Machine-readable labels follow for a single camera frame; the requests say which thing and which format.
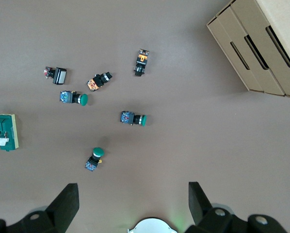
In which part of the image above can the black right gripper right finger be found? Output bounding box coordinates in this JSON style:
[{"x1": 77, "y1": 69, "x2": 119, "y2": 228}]
[{"x1": 185, "y1": 182, "x2": 289, "y2": 233}]

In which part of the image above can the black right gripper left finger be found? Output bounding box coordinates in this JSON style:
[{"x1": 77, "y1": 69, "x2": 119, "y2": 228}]
[{"x1": 0, "y1": 183, "x2": 80, "y2": 233}]

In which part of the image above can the green rocker switch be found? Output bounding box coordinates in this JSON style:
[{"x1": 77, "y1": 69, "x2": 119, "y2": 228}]
[{"x1": 0, "y1": 113, "x2": 21, "y2": 151}]

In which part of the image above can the stepped brown cardboard bin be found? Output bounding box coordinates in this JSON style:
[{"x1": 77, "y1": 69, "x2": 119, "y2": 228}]
[{"x1": 206, "y1": 0, "x2": 290, "y2": 99}]

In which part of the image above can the green mushroom push button switch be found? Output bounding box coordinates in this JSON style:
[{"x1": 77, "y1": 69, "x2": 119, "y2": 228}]
[
  {"x1": 120, "y1": 111, "x2": 147, "y2": 127},
  {"x1": 59, "y1": 90, "x2": 89, "y2": 107},
  {"x1": 84, "y1": 147, "x2": 105, "y2": 172}
]

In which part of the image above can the black selector switch orange base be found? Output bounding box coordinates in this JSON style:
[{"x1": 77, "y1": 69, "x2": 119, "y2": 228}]
[
  {"x1": 86, "y1": 71, "x2": 113, "y2": 92},
  {"x1": 133, "y1": 48, "x2": 151, "y2": 77}
]

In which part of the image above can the black pink switch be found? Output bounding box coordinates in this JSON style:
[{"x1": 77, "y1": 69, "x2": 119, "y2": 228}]
[{"x1": 43, "y1": 67, "x2": 68, "y2": 85}]

